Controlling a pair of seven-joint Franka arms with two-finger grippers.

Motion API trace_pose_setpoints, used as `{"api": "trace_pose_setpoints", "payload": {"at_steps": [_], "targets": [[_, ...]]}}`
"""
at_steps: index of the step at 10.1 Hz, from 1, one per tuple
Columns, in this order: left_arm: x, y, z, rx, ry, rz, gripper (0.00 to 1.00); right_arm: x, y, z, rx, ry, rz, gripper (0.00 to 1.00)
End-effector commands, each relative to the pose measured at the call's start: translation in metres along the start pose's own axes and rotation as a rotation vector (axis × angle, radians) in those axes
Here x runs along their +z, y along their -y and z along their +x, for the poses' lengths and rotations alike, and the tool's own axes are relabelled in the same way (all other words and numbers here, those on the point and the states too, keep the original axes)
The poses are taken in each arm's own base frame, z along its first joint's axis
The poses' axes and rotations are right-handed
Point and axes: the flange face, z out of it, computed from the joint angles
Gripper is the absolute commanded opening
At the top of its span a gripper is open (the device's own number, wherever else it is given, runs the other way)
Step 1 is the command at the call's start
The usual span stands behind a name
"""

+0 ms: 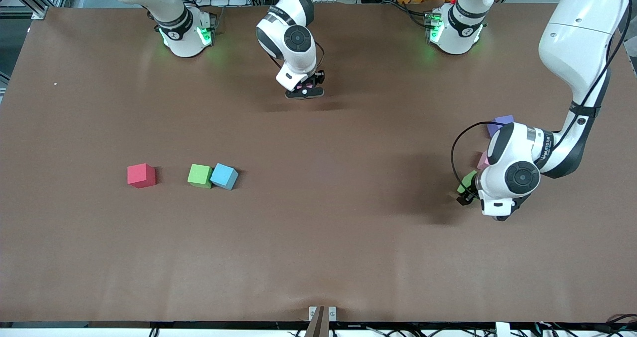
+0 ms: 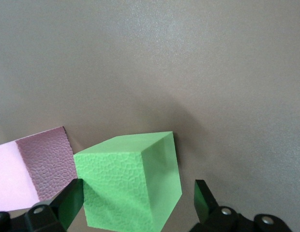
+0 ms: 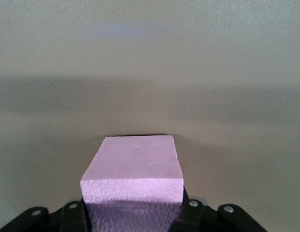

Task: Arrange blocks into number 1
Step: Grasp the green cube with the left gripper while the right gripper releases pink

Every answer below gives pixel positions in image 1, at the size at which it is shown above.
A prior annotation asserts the green foam cube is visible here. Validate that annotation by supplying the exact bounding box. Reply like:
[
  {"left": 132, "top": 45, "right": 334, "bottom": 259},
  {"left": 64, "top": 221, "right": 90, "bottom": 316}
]
[
  {"left": 458, "top": 170, "right": 478, "bottom": 194},
  {"left": 187, "top": 164, "right": 214, "bottom": 189}
]

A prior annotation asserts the red foam cube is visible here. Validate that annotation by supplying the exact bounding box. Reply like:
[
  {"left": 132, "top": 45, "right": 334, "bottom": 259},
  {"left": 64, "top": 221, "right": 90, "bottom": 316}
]
[{"left": 127, "top": 163, "right": 157, "bottom": 189}]

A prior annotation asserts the purple foam cube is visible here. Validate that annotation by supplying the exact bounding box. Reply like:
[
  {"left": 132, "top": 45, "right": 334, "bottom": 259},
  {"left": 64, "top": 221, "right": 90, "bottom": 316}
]
[{"left": 487, "top": 115, "right": 515, "bottom": 138}]

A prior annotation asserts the blue foam cube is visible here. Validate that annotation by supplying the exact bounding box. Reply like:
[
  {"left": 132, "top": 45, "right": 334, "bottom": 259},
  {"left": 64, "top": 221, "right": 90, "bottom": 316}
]
[{"left": 210, "top": 163, "right": 239, "bottom": 191}]

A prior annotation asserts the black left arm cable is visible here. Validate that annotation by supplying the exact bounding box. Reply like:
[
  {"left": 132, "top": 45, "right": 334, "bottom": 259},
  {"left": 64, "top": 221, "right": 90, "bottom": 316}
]
[{"left": 451, "top": 0, "right": 629, "bottom": 201}]

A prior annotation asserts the black base cable bundle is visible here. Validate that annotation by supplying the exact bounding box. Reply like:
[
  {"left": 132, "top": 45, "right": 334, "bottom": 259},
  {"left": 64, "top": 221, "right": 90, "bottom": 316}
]
[{"left": 396, "top": 1, "right": 433, "bottom": 26}]

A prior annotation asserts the metal bracket with brown post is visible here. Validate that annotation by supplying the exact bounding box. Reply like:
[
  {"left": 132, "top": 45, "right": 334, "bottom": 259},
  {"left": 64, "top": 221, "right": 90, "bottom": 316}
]
[{"left": 304, "top": 305, "right": 337, "bottom": 337}]

